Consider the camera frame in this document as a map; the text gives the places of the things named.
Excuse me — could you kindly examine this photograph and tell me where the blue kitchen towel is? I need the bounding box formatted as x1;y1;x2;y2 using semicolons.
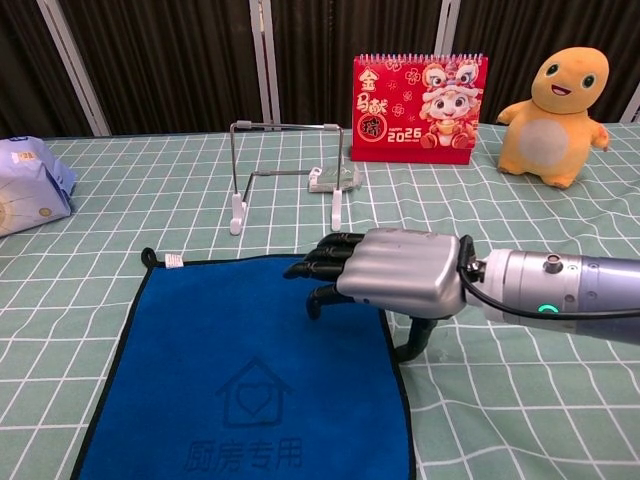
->
68;247;419;480

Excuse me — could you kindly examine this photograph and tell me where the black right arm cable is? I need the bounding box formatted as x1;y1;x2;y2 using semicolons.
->
459;234;640;321

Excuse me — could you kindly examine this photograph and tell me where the small clear green packet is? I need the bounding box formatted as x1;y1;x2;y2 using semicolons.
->
307;166;364;194

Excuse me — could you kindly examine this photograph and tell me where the red desk calendar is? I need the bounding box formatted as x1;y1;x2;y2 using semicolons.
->
350;51;490;164

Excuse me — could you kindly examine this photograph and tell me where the purple white tissue pack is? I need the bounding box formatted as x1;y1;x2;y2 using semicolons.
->
0;135;78;239

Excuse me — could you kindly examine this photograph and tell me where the green checkered tablecloth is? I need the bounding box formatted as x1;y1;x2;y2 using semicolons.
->
0;122;640;480

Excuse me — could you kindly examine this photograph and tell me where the white partition frame post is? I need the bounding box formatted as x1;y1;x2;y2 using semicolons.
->
248;0;281;132
619;74;640;124
433;0;461;56
37;0;111;136

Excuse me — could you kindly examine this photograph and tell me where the yellow plush toy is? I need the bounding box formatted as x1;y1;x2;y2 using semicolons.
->
495;45;611;190

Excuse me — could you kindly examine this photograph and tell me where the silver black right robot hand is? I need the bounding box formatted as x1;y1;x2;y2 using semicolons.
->
282;228;474;365

